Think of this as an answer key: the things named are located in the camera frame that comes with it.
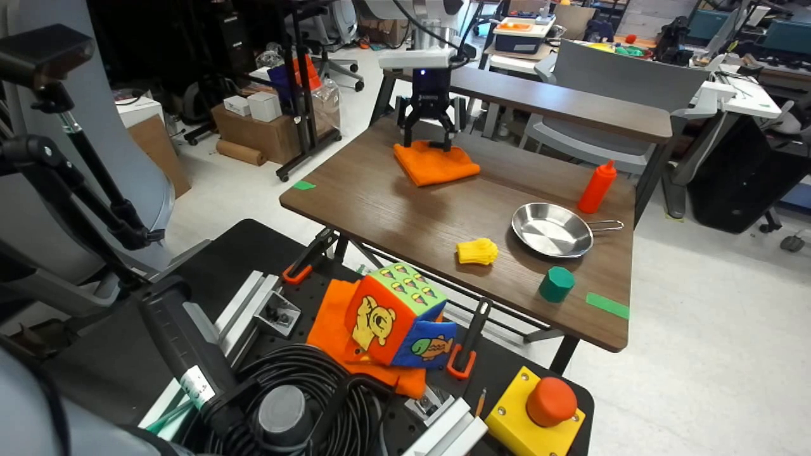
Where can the cardboard tube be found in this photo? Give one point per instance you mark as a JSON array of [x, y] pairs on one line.
[[238, 152]]

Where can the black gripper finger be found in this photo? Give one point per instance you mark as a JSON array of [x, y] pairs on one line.
[[448, 130], [408, 127]]

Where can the black stand pole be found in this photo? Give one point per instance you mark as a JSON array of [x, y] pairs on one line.
[[304, 91]]

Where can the green cylinder block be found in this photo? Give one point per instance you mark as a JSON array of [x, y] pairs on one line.
[[556, 284]]

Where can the orange-red squeeze bottle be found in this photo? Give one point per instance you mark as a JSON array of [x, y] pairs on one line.
[[597, 190]]

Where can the colourful plush cube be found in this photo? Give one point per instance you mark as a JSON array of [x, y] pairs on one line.
[[389, 317]]

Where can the open cardboard box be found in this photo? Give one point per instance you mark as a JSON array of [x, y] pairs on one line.
[[270, 130]]

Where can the yellow soft toy block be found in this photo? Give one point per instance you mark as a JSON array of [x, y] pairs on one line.
[[478, 252]]

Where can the silver metal pan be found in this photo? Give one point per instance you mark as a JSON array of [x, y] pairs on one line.
[[550, 228]]

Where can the grey chair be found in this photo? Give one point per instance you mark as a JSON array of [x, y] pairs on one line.
[[623, 76]]

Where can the flat cardboard panel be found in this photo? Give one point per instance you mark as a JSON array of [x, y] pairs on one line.
[[161, 154]]

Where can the yellow box orange button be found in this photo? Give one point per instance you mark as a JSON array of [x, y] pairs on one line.
[[527, 422]]

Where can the green tape strip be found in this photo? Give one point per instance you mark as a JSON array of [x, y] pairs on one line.
[[607, 304], [304, 185]]

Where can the grey round knob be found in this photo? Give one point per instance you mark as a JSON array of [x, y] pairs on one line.
[[281, 413]]

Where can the box with orange lid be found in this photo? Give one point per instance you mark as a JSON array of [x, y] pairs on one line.
[[523, 33]]

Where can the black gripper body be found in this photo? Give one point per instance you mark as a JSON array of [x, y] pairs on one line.
[[432, 87]]

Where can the small white box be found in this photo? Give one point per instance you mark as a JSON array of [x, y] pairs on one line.
[[253, 104]]

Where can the black camera on stand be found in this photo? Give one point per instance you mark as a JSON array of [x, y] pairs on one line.
[[40, 53]]

